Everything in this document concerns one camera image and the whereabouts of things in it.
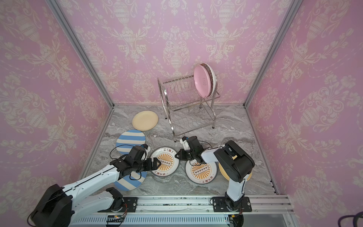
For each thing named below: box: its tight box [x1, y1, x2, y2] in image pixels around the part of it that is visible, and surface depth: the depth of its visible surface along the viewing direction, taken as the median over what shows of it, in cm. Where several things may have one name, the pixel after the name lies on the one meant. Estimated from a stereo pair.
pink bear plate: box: [193, 64, 212, 98], surface depth 79 cm
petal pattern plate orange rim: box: [200, 62, 217, 98], surface depth 77 cm
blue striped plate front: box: [113, 171, 148, 192], surface depth 82 cm
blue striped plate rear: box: [115, 129, 147, 156], surface depth 103 cm
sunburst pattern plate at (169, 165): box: [150, 146, 180, 178], surface depth 91 cm
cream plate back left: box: [131, 110, 159, 132], surface depth 112 cm
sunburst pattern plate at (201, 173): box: [184, 159, 218, 185], surface depth 85 cm
